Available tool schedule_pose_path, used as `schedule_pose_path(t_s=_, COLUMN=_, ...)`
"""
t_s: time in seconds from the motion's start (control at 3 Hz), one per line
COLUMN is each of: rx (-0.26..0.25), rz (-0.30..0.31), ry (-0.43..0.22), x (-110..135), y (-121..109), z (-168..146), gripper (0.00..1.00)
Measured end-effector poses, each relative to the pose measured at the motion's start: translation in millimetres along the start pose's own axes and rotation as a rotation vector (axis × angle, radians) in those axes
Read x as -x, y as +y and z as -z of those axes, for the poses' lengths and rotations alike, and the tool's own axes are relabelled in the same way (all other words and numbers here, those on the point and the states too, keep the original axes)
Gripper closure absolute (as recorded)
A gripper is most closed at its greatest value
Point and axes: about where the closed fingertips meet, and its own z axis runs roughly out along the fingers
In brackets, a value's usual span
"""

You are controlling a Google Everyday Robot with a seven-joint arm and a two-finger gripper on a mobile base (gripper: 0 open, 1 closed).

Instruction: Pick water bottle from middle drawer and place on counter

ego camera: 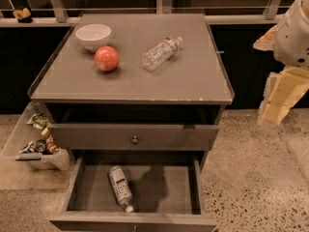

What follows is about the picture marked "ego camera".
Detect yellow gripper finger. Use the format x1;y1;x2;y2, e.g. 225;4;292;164
258;66;309;127
253;25;277;51

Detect labelled water bottle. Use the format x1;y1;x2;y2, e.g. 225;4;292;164
109;165;134;213

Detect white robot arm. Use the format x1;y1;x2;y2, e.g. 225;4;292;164
253;0;309;127

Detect clear crumpled water bottle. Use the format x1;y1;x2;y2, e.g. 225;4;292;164
139;37;183;72

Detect grey drawer cabinet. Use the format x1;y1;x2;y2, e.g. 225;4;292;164
27;13;235;153

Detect grey open middle drawer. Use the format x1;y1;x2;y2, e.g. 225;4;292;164
49;156;216;232

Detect round brass drawer knob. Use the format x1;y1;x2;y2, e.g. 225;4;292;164
130;135;139;145

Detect grey top drawer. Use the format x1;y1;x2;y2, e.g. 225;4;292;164
48;123;218;151

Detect red apple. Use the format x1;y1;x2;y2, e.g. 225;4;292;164
95;45;120;73

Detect white bowl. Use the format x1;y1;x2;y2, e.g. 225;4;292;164
75;24;111;52

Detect metal railing with glass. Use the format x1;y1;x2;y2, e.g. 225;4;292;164
0;0;294;27

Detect orange snack packet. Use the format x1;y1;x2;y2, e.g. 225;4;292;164
46;136;60;154

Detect green crumpled wrapper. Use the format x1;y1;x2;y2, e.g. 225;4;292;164
27;113;49;130

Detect yellow black object on ledge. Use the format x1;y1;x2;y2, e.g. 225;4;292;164
13;8;33;23

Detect crushed drink can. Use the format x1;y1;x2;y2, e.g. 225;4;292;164
35;139;46;153

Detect clear plastic trash bin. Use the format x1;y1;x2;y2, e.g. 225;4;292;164
2;101;70;170

